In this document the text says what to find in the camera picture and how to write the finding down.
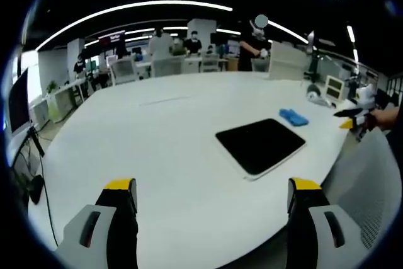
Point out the person's right hand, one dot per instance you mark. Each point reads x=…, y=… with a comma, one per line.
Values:
x=386, y=117

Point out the blue cleaning cloth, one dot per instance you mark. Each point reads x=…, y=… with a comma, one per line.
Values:
x=293, y=116

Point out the curved ceiling light strip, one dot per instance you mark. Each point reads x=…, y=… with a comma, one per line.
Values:
x=132, y=7

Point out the black rounded desk device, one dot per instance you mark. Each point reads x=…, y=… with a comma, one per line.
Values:
x=37, y=189

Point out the beige small cabinet box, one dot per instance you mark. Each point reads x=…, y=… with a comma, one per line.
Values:
x=333, y=88

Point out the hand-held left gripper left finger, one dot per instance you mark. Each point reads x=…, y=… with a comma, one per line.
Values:
x=94, y=237

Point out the dark computer monitor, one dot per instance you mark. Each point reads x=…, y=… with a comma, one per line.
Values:
x=19, y=105

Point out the grey mesh office chair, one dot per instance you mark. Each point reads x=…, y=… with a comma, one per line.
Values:
x=359, y=187

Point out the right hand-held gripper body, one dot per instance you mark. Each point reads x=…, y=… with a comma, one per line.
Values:
x=367, y=97

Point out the green potted plant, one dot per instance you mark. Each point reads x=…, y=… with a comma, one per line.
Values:
x=52, y=87

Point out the white mesh office chair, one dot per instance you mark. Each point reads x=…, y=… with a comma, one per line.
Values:
x=210, y=62
x=167, y=66
x=123, y=71

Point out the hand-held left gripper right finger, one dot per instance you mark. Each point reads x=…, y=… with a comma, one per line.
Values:
x=318, y=237

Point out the black mirror with white frame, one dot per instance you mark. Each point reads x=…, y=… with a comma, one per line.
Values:
x=259, y=144

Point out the white upright board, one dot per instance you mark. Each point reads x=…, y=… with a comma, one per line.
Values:
x=288, y=61

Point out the grey round tape roll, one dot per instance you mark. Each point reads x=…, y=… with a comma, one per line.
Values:
x=314, y=91

